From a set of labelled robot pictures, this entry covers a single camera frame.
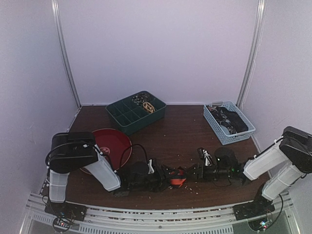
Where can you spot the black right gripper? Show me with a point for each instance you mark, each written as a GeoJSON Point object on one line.
{"type": "Point", "coordinates": [200, 172]}

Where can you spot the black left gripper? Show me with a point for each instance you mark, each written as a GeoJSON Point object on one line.
{"type": "Point", "coordinates": [162, 179]}

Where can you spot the orange navy striped tie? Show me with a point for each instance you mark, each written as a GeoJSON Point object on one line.
{"type": "Point", "coordinates": [177, 177]}

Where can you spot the dark green divided organizer box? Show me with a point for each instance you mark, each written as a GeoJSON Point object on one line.
{"type": "Point", "coordinates": [129, 118]}

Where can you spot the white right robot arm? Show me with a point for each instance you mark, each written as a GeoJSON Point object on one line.
{"type": "Point", "coordinates": [293, 149]}

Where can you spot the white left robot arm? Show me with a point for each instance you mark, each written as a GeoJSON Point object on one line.
{"type": "Point", "coordinates": [72, 151]}

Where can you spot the red round tray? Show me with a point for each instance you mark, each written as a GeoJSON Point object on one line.
{"type": "Point", "coordinates": [115, 145]}

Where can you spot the light blue perforated basket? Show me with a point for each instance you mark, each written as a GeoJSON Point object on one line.
{"type": "Point", "coordinates": [220, 131]}

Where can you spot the plain black tie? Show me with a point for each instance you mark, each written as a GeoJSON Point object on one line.
{"type": "Point", "coordinates": [238, 123]}

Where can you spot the tan patterned rolled tie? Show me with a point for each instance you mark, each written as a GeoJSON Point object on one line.
{"type": "Point", "coordinates": [148, 107]}

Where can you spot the black white rolled tie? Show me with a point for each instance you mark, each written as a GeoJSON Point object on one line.
{"type": "Point", "coordinates": [141, 98]}

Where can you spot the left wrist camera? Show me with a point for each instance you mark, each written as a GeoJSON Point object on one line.
{"type": "Point", "coordinates": [152, 163]}

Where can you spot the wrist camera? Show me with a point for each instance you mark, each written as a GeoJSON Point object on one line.
{"type": "Point", "coordinates": [205, 157]}
{"type": "Point", "coordinates": [152, 163]}

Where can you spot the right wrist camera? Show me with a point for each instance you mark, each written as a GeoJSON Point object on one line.
{"type": "Point", "coordinates": [205, 157]}

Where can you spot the right aluminium frame post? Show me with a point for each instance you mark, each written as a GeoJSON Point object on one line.
{"type": "Point", "coordinates": [256, 41]}

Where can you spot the aluminium frame post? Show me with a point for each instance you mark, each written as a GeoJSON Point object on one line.
{"type": "Point", "coordinates": [64, 54]}
{"type": "Point", "coordinates": [256, 41]}

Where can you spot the left aluminium frame post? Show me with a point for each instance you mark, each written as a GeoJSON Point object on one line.
{"type": "Point", "coordinates": [64, 54]}

